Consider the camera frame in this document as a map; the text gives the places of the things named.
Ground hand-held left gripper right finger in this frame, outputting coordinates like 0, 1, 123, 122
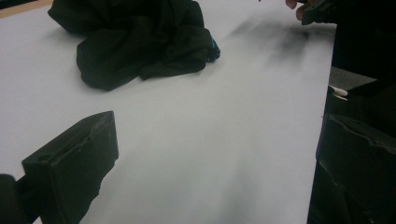
307, 113, 396, 224

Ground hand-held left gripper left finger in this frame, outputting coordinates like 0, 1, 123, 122
21, 110, 120, 224

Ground black shorts with blue stripes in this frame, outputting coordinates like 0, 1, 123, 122
47, 0, 221, 92

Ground small white object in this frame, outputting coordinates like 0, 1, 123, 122
329, 85, 348, 101

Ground white table sheet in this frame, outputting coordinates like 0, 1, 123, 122
0, 0, 338, 224

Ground wooden table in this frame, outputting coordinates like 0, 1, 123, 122
0, 0, 54, 19

